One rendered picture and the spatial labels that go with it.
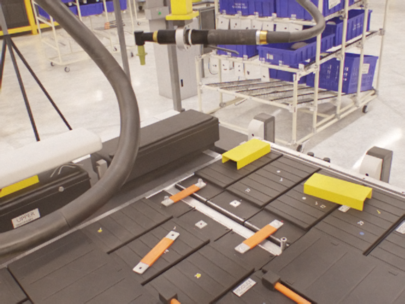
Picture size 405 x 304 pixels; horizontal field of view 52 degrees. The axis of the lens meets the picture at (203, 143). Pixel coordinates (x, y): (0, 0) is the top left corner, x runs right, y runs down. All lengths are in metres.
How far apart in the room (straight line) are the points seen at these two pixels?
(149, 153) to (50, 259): 0.43
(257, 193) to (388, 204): 0.34
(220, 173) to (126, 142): 0.72
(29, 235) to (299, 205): 0.76
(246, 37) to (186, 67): 3.68
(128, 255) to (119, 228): 0.11
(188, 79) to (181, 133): 3.65
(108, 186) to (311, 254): 0.55
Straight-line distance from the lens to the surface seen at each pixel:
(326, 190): 1.15
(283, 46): 3.87
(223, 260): 0.96
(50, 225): 0.54
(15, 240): 0.54
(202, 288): 0.90
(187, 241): 1.02
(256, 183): 1.23
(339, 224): 1.08
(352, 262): 0.97
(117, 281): 0.94
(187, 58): 4.91
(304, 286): 0.90
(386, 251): 1.03
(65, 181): 1.17
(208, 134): 1.42
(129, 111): 0.62
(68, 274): 1.00
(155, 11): 3.72
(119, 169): 0.57
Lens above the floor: 1.64
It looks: 25 degrees down
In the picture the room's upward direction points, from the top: 4 degrees counter-clockwise
